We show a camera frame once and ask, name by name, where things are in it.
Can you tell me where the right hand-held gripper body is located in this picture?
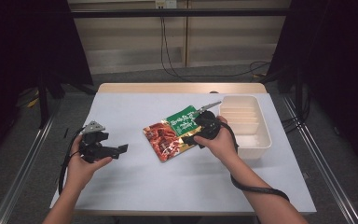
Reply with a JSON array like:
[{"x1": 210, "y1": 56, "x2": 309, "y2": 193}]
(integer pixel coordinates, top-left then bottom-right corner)
[{"x1": 193, "y1": 100, "x2": 224, "y2": 140}]

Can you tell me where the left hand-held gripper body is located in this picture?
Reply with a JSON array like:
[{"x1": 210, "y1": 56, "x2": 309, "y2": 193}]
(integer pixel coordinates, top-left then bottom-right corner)
[{"x1": 78, "y1": 120, "x2": 114, "y2": 164}]

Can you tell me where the red and green snack packet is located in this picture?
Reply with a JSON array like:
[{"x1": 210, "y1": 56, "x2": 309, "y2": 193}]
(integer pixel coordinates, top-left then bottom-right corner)
[{"x1": 142, "y1": 105, "x2": 202, "y2": 163}]

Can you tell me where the person's left hand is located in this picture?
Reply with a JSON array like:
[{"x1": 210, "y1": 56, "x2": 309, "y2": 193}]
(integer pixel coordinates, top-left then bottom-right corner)
[{"x1": 65, "y1": 134, "x2": 114, "y2": 189}]

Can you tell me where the person's right hand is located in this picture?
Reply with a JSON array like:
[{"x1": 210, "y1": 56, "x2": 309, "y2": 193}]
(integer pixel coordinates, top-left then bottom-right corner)
[{"x1": 193, "y1": 115, "x2": 241, "y2": 164}]

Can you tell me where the white plastic container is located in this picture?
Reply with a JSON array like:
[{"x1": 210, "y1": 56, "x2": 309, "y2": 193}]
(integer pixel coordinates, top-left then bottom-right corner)
[{"x1": 218, "y1": 94, "x2": 273, "y2": 161}]

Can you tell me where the black metal stand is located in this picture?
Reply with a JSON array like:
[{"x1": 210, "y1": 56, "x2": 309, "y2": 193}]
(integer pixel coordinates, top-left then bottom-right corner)
[
  {"x1": 293, "y1": 66, "x2": 306, "y2": 125},
  {"x1": 36, "y1": 69, "x2": 51, "y2": 131}
]

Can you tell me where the dark curtain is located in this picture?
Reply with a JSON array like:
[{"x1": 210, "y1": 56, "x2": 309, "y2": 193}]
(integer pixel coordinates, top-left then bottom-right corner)
[
  {"x1": 0, "y1": 0, "x2": 95, "y2": 171},
  {"x1": 265, "y1": 0, "x2": 358, "y2": 176}
]

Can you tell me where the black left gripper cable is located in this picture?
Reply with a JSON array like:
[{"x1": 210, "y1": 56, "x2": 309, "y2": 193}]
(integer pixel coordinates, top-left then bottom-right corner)
[{"x1": 58, "y1": 125, "x2": 87, "y2": 196}]

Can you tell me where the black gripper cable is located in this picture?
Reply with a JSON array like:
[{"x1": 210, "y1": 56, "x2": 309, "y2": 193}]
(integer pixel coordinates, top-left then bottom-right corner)
[
  {"x1": 58, "y1": 125, "x2": 87, "y2": 196},
  {"x1": 218, "y1": 120, "x2": 291, "y2": 203}
]

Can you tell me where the metal floor rail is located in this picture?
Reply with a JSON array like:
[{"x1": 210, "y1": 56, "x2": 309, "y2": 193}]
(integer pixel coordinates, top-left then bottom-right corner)
[
  {"x1": 280, "y1": 92, "x2": 358, "y2": 224},
  {"x1": 0, "y1": 101, "x2": 63, "y2": 224}
]

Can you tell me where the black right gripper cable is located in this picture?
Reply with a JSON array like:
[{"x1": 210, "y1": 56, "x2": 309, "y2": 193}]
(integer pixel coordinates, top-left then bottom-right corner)
[{"x1": 218, "y1": 120, "x2": 291, "y2": 203}]

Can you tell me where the black hanging floor cable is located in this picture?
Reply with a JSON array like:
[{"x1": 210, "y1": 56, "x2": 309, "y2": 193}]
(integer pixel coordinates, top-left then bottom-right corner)
[{"x1": 159, "y1": 17, "x2": 272, "y2": 83}]

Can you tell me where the bundle of black floor cables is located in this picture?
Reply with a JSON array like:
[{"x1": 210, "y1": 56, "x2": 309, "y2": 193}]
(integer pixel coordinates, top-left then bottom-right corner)
[{"x1": 280, "y1": 92, "x2": 312, "y2": 135}]

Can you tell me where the white wall socket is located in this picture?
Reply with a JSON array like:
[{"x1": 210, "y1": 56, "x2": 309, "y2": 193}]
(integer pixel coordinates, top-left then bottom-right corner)
[{"x1": 155, "y1": 0, "x2": 178, "y2": 9}]

